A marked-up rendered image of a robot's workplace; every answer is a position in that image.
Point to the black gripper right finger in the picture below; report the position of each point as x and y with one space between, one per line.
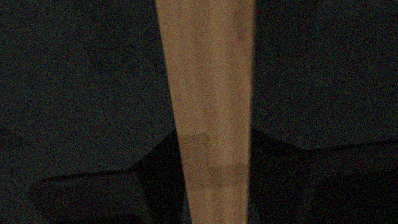
284 178

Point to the long wooden board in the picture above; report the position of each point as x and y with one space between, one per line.
209 50

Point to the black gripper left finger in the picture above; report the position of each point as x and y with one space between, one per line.
153 189

